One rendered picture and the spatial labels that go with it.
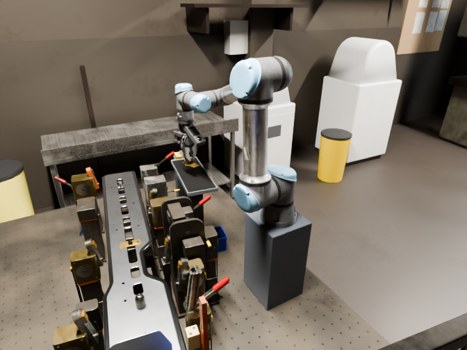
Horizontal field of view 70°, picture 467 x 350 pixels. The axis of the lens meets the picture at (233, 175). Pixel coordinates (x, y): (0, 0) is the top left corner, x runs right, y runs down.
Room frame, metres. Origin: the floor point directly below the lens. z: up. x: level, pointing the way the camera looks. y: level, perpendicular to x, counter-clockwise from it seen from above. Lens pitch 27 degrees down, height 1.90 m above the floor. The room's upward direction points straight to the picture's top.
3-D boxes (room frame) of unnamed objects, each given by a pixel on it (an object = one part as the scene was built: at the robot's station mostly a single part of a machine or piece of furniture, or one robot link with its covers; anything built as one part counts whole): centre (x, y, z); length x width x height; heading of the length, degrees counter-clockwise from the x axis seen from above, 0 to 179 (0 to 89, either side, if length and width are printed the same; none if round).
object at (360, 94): (4.34, -1.63, 0.77); 0.75 x 0.67 x 1.53; 120
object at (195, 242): (0.97, 0.15, 0.91); 0.07 x 0.05 x 0.42; 111
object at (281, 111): (3.68, -0.28, 0.68); 0.65 x 0.55 x 1.35; 32
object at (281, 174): (1.16, -0.18, 1.27); 0.13 x 0.12 x 0.14; 129
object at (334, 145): (3.63, -1.18, 0.29); 0.35 x 0.35 x 0.58
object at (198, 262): (0.91, 0.13, 0.88); 0.11 x 0.07 x 0.37; 111
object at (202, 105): (1.38, 0.14, 1.53); 0.11 x 0.11 x 0.08; 39
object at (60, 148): (2.97, 0.85, 0.46); 1.70 x 0.64 x 0.91; 119
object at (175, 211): (1.08, 0.20, 0.94); 0.18 x 0.13 x 0.49; 21
